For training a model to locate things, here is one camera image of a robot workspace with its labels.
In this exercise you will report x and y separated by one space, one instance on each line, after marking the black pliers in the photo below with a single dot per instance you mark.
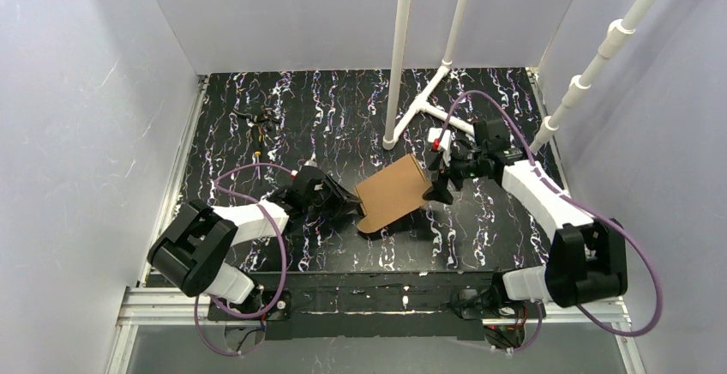
265 119

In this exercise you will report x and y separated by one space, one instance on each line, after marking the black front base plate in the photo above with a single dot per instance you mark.
385 304

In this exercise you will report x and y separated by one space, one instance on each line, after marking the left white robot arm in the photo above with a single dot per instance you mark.
190 253

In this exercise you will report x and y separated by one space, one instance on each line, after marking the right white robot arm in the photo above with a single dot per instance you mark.
587 257

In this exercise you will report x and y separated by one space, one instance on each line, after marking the brown cardboard box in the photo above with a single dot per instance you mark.
390 194

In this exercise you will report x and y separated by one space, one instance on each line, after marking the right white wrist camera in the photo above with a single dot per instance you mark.
440 141

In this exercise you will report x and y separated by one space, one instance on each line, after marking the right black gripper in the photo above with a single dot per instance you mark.
450 167

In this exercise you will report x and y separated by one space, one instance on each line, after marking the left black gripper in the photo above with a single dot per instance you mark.
335 196

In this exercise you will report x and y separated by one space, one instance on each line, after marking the yellow black screwdriver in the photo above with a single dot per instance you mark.
258 143

